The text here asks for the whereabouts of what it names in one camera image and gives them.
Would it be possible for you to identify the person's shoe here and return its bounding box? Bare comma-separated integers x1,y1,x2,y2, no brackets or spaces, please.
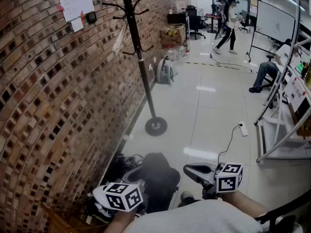
180,191,195,207

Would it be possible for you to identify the black standing desk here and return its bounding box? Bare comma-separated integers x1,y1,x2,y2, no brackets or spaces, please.
205,13,222,33

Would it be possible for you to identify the black monitor screen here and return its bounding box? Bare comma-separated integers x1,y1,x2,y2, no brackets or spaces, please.
297,24,311,49

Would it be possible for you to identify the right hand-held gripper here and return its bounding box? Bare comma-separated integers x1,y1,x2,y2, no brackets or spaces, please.
184,163,243,200

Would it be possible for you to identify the long floor cable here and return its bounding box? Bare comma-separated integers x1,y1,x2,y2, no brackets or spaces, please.
210,53,259,74

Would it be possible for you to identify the tangle of black cables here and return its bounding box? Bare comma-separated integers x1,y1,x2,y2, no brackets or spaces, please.
84,153,145,228

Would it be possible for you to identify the black power cable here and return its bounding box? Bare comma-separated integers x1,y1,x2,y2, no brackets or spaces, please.
217,124,241,166

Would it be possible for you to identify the white metal shelf rack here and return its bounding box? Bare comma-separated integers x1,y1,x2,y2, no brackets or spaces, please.
254,0,311,162

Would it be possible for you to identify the person's grey shirt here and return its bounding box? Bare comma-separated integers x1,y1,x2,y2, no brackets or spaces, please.
122,199,264,233

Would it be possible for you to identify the person's right forearm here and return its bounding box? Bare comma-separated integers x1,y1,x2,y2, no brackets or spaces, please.
218,190,268,219

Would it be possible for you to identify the large white paper sheet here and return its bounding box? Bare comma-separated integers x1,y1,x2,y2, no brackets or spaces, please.
59,0,95,23

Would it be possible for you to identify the black case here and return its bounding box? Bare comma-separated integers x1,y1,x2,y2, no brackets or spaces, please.
167,13,187,25

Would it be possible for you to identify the white long shoehorn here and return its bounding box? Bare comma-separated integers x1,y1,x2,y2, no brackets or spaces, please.
112,24,127,55

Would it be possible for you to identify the white power strip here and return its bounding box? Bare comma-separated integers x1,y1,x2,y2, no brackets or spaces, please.
238,121,249,137

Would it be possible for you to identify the yellow black box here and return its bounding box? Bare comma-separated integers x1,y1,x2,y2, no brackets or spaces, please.
289,103,311,139

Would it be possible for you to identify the black wall device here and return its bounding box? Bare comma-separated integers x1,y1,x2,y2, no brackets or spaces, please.
86,11,98,25

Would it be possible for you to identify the person's left forearm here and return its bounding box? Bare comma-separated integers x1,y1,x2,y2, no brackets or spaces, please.
103,209,137,233

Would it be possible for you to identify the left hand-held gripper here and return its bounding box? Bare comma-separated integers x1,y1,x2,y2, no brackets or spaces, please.
92,166,149,217

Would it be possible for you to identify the white sign with red corners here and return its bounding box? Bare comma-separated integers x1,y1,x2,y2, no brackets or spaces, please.
283,75,308,113

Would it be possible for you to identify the black coat rack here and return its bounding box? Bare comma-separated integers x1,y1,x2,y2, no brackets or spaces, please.
102,0,168,137

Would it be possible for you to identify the black bag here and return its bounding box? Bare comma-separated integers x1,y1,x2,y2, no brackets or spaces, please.
140,152,182,213

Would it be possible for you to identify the black office chair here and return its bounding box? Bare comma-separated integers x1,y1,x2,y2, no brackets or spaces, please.
239,10,252,33
186,5,207,40

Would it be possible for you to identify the white rolling whiteboard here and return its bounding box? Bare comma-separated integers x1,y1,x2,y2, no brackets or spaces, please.
246,0,297,63

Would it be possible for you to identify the small white paper sheet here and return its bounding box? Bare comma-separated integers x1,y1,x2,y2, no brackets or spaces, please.
70,17,85,33

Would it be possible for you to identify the taped cardboard box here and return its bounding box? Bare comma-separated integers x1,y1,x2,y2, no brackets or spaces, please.
159,24,187,46

